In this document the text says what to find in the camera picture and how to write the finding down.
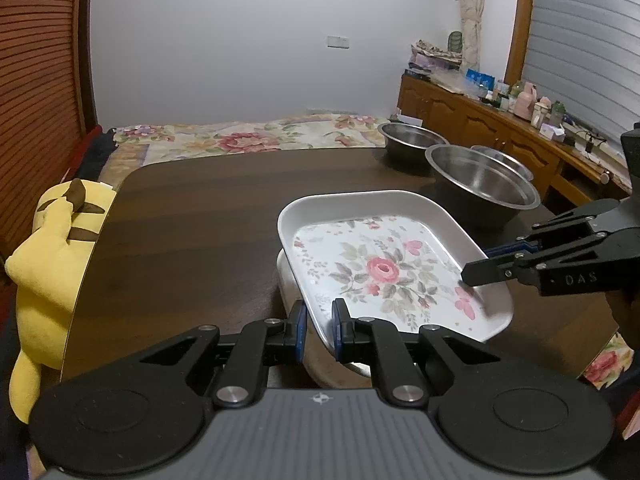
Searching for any large steel bowl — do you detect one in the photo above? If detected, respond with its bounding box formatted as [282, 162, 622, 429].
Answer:
[425, 144, 541, 228]

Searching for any clear plastic bag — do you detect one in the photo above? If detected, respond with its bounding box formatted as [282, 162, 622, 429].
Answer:
[430, 72, 471, 96]

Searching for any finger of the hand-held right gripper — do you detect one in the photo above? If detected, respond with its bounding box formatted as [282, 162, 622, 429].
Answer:
[460, 232, 621, 288]
[482, 199, 623, 260]

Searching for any yellow plush toy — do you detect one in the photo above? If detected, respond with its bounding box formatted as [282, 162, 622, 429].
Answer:
[5, 178, 117, 423]

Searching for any floral blanket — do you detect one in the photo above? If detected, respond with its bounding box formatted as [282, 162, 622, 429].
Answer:
[100, 112, 401, 181]

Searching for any small steel bowl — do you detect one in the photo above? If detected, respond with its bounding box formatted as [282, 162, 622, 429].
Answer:
[470, 145, 535, 181]

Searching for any grey window blind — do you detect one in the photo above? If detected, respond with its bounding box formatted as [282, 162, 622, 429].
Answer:
[520, 0, 640, 161]

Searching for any wooden cabinet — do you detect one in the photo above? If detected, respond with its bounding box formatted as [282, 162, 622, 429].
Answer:
[397, 74, 633, 211]

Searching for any wooden window frame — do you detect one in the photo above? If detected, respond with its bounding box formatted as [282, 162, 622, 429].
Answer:
[502, 0, 538, 86]

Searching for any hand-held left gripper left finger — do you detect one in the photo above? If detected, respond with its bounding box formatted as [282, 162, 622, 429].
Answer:
[135, 300, 308, 408]

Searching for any wooden louvered wardrobe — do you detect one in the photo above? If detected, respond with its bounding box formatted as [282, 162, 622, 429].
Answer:
[0, 0, 98, 261]

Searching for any white floral square plate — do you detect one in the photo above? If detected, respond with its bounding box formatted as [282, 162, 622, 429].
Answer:
[276, 190, 515, 356]
[275, 250, 373, 378]

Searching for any medium steel bowl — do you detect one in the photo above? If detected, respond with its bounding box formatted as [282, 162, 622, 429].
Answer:
[377, 122, 448, 176]

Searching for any pink bottle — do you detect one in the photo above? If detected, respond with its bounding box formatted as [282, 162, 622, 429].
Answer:
[515, 82, 539, 119]

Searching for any red and navy cloth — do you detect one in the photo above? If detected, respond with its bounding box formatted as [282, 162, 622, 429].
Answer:
[65, 127, 118, 186]

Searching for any beige patterned curtain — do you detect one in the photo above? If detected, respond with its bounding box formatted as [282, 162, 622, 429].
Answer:
[457, 0, 488, 71]

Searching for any blue printed box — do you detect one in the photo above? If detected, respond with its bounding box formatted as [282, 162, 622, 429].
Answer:
[465, 69, 496, 89]

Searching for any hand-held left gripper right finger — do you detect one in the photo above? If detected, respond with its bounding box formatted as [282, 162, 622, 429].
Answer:
[331, 298, 501, 408]

